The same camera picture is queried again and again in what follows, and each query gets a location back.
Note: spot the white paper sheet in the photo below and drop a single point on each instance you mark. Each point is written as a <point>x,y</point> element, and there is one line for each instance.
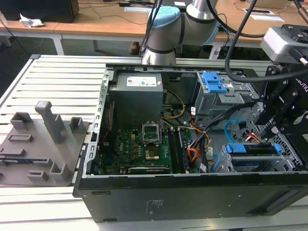
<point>264,17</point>

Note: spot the black box on desk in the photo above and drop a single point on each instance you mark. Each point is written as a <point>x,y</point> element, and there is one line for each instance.
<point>38,9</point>

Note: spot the black graphics card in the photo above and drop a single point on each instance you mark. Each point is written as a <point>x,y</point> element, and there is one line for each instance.
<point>149,170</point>

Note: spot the brown shoe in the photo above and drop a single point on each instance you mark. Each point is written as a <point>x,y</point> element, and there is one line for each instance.
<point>133,48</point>

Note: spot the crumpled white paper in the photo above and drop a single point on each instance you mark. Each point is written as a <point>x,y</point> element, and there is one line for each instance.
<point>31,22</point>

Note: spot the grey power supply unit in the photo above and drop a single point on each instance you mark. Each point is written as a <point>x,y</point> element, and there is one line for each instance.
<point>137,103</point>

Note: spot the black open PC case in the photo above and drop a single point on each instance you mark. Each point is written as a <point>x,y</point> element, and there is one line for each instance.
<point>192,199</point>

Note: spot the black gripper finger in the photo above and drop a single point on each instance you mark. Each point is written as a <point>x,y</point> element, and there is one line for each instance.
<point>272,91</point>
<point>281,126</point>

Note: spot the hard disk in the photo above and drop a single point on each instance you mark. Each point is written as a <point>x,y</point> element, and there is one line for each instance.
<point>258,149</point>

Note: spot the black RAM slot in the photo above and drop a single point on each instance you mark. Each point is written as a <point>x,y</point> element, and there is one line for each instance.
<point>172,151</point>
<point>183,151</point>

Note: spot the grey metal disk bay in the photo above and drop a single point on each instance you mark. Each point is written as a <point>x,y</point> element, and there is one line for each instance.
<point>223,161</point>

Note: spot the wooden desk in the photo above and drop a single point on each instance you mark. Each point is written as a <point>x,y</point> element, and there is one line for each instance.
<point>96,22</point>

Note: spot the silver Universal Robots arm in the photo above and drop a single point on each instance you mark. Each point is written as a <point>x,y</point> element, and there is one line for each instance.
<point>166,31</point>

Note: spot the grey metal drive cage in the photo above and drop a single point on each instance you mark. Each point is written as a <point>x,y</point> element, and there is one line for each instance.
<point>209,103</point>

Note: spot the blue plastic cage latch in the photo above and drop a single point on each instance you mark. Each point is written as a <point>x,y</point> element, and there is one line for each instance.
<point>214,83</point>

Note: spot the grey parts rack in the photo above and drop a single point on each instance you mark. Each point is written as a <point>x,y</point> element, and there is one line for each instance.
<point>36,154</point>

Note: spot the green motherboard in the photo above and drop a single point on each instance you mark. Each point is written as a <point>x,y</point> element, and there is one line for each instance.
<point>130,149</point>

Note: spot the CPU socket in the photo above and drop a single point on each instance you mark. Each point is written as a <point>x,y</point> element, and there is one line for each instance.
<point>152,154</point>

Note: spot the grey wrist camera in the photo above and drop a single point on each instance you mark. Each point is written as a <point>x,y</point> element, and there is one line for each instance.
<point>276,45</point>

